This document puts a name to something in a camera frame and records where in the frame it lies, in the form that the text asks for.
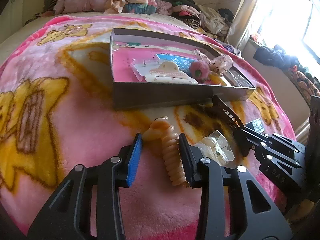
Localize pink pompom hair tie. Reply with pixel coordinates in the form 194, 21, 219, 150
188, 60, 211, 82

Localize clothes pile by window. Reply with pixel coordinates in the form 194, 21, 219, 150
172, 0, 241, 56

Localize orange spiral hair clip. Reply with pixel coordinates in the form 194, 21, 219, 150
142, 116, 187, 186

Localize cream curtain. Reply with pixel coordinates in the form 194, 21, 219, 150
225, 0, 258, 51

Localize cream claw hair clip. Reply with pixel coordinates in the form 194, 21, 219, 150
144, 61, 199, 85

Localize dark clothes on windowsill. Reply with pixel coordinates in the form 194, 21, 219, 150
253, 44, 320, 106

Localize shallow dark cardboard box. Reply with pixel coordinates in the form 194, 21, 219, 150
110, 28, 255, 109

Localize floral fabric bow scrunchie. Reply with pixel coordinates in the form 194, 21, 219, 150
194, 49, 233, 76

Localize small printed packet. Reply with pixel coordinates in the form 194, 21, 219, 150
245, 118, 265, 133

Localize blue printed card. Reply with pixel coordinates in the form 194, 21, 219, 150
156, 54, 196, 72

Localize yellow rings in bag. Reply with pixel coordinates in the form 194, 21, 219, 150
209, 71, 252, 88

